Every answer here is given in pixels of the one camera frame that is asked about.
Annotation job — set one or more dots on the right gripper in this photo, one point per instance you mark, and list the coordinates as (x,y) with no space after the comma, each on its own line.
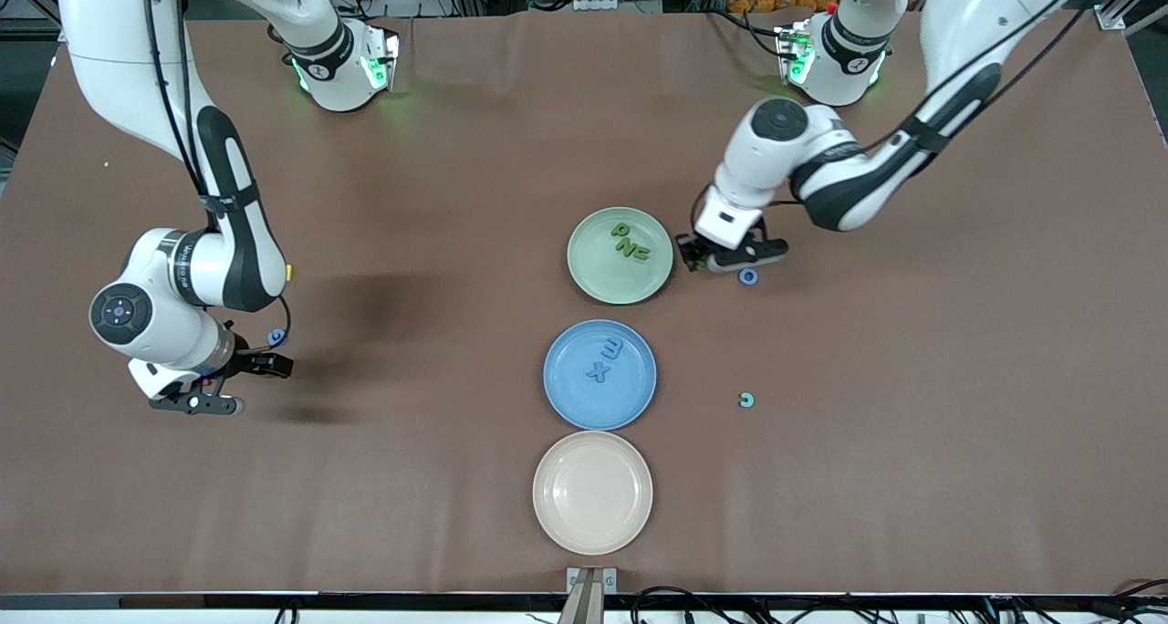
(247,360)

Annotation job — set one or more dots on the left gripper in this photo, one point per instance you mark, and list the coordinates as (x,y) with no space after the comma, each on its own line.
(695,251)

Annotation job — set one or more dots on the blue letter G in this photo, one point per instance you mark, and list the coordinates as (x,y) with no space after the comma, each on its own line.
(274,340)

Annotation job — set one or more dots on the green letter N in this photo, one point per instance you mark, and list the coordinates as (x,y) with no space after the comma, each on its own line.
(628,249)

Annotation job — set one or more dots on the blue letter E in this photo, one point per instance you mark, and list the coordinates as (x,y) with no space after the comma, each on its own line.
(613,348)

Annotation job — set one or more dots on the blue letter X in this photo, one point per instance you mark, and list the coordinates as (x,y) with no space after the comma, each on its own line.
(597,373)

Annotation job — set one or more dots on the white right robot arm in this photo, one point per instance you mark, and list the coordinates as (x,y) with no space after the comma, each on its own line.
(228,268)

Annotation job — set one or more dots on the blue letter O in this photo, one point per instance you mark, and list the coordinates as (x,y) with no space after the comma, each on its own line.
(742,276)

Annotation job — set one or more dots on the pale green plate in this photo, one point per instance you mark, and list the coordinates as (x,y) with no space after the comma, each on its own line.
(611,282)

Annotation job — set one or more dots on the blue plate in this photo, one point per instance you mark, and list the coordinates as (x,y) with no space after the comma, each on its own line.
(584,405)

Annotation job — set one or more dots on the brown table cover sheet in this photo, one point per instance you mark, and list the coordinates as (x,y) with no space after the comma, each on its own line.
(456,195)

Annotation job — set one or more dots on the beige plate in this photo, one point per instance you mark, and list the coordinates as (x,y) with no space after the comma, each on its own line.
(593,492)

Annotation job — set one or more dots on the long white power strip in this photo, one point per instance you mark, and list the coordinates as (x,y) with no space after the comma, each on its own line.
(620,4)

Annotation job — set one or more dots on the metal table bracket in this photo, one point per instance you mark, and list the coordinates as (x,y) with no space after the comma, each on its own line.
(591,597)

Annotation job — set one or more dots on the silver aluminium frame bar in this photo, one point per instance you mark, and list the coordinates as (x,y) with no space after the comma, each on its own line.
(36,4)
(1131,4)

